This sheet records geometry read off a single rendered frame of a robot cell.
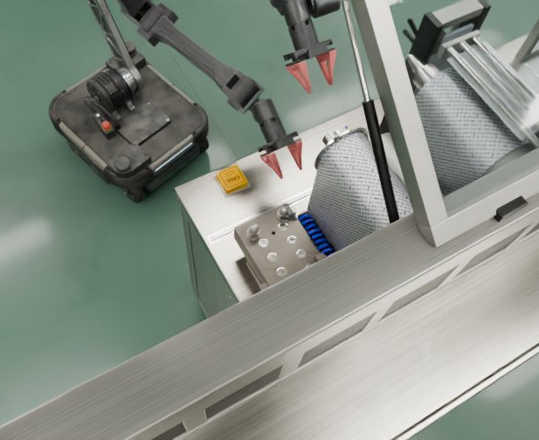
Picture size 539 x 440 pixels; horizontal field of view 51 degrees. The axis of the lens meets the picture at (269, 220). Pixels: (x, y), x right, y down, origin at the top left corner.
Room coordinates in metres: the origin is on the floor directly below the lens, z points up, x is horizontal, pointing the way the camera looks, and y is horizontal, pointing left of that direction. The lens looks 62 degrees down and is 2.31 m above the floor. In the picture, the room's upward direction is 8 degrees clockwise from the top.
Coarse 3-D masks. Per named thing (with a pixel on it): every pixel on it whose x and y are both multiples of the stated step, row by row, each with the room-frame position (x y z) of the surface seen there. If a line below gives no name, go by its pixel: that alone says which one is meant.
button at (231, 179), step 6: (228, 168) 0.89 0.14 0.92; (234, 168) 0.89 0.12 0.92; (222, 174) 0.87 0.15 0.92; (228, 174) 0.87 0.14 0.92; (234, 174) 0.87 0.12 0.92; (240, 174) 0.88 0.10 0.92; (222, 180) 0.85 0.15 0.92; (228, 180) 0.85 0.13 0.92; (234, 180) 0.85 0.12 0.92; (240, 180) 0.86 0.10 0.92; (246, 180) 0.86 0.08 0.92; (222, 186) 0.84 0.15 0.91; (228, 186) 0.83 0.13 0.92; (234, 186) 0.83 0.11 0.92; (240, 186) 0.84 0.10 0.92; (228, 192) 0.82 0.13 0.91
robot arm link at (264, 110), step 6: (258, 102) 0.94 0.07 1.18; (264, 102) 0.93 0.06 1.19; (270, 102) 0.94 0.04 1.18; (252, 108) 0.93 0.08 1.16; (258, 108) 0.92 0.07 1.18; (264, 108) 0.92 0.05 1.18; (270, 108) 0.93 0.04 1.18; (258, 114) 0.91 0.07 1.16; (264, 114) 0.91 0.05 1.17; (270, 114) 0.91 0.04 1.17; (276, 114) 0.92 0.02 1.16; (258, 120) 0.91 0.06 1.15; (264, 120) 0.90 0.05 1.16; (270, 120) 0.91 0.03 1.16
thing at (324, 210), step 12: (312, 192) 0.73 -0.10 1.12; (324, 192) 0.70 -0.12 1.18; (312, 204) 0.72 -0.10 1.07; (324, 204) 0.69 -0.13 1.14; (336, 204) 0.66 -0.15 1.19; (312, 216) 0.71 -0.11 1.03; (324, 216) 0.68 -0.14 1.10; (336, 216) 0.65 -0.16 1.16; (324, 228) 0.67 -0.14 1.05; (336, 228) 0.64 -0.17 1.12; (348, 228) 0.62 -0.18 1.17; (336, 240) 0.63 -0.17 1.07; (348, 240) 0.61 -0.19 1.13
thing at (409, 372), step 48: (528, 240) 0.50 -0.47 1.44; (480, 288) 0.39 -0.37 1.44; (528, 288) 0.41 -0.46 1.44; (384, 336) 0.28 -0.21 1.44; (432, 336) 0.30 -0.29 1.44; (480, 336) 0.31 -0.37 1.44; (528, 336) 0.32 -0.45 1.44; (288, 384) 0.19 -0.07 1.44; (336, 384) 0.20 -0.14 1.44; (384, 384) 0.21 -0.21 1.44; (432, 384) 0.22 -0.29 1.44; (480, 384) 0.23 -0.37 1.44; (240, 432) 0.11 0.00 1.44; (288, 432) 0.12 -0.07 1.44; (336, 432) 0.13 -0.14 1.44; (384, 432) 0.14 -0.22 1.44
